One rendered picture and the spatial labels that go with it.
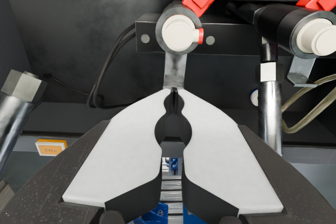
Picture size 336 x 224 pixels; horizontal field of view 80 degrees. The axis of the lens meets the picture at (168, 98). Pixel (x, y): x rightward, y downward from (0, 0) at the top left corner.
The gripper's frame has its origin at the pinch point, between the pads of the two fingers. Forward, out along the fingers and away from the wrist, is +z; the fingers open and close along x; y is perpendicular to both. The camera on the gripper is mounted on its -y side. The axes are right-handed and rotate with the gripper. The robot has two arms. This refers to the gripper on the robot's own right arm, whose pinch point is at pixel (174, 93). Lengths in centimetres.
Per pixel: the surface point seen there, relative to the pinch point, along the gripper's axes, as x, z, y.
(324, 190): 137, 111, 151
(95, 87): -9.1, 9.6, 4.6
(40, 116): -27.7, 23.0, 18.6
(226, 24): 5.8, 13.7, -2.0
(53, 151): -21.5, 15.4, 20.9
